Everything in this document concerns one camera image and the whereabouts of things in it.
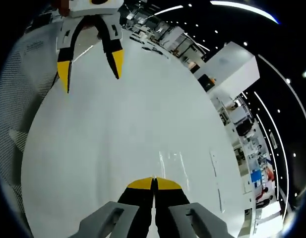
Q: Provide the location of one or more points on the black cabinet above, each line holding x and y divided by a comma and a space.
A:
206, 83

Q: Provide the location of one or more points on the clear food packaging bag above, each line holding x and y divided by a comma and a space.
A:
175, 171

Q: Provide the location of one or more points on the person's left hand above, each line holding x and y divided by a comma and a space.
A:
89, 23

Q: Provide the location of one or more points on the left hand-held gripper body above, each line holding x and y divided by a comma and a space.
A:
98, 8

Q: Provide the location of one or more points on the large white pillar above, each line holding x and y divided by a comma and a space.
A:
232, 67

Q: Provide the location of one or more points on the white mesh office chair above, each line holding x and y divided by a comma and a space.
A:
18, 104

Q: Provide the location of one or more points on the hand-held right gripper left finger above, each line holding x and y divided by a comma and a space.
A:
113, 218

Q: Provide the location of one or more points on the clear plastic strip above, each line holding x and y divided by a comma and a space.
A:
214, 173

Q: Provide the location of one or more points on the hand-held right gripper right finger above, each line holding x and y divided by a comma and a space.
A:
197, 218

